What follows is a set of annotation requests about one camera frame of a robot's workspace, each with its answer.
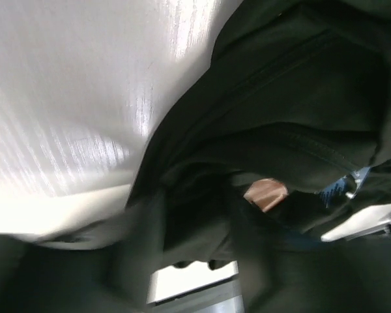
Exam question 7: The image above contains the black t shirt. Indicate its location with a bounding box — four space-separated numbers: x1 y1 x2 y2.
130 1 391 267

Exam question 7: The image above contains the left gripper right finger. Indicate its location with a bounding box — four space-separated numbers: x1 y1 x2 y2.
237 236 391 312

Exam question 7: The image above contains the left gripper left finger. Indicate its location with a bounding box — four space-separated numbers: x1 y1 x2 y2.
0 201 166 313

